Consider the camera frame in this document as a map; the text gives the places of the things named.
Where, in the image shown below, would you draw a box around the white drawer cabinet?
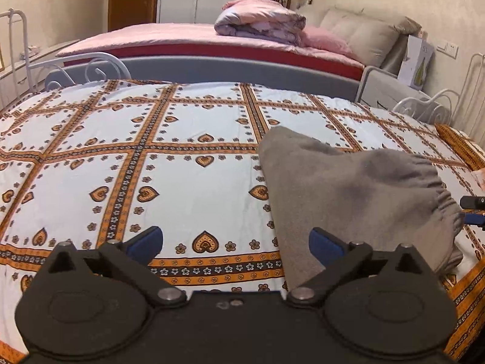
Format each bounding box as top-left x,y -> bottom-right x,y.
0,40 -> 80,107

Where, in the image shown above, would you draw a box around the white cardboard box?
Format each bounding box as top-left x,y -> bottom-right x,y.
398,35 -> 434,91

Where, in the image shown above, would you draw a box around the beige padded headboard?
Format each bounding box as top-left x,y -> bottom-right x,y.
296,5 -> 423,76

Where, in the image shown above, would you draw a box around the pink pillow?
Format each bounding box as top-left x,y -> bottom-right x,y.
301,25 -> 353,56

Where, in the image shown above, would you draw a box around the grey bed frame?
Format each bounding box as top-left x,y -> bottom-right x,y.
45,56 -> 360,101

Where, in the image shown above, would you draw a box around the brown wooden door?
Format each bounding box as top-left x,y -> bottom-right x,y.
108,0 -> 160,32

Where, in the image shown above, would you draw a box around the folded pink floral quilt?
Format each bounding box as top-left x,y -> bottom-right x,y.
214,0 -> 307,45

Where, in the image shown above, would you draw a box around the orange patterned pillow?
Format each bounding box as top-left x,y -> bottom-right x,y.
436,123 -> 485,171

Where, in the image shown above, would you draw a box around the heart patterned bed sheet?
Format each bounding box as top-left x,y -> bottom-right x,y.
0,79 -> 485,364

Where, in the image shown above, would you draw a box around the white nightstand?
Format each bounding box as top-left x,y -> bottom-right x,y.
356,66 -> 436,112

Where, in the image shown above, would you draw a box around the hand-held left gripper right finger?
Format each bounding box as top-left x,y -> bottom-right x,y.
286,227 -> 436,307

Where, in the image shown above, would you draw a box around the mattress with pink sheet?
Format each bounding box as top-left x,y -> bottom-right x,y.
57,23 -> 366,81

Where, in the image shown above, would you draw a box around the white metal bed frame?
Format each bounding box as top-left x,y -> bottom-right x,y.
0,8 -> 485,141

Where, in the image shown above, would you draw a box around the grey fleece pants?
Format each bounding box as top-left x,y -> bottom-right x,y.
258,126 -> 466,292

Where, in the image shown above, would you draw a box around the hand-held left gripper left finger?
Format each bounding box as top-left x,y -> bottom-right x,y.
36,226 -> 188,307

